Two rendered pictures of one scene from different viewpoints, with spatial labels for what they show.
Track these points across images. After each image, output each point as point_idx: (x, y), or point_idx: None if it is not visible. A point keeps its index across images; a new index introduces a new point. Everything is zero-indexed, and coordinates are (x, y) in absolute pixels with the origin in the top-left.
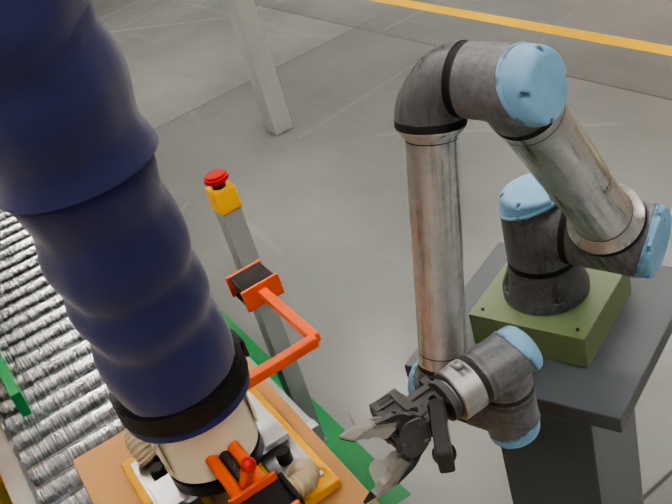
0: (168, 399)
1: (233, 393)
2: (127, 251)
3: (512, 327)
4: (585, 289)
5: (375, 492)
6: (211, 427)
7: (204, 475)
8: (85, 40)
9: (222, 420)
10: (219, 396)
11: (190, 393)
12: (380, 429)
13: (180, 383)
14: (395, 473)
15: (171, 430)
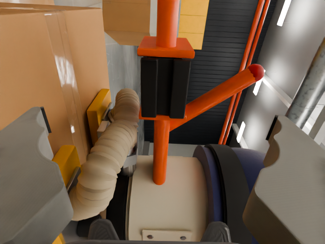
0: (247, 149)
1: (232, 190)
2: None
3: None
4: None
5: (42, 122)
6: (208, 159)
7: (145, 156)
8: None
9: (210, 168)
10: (240, 174)
11: (251, 159)
12: (315, 178)
13: (262, 158)
14: (27, 171)
15: (214, 144)
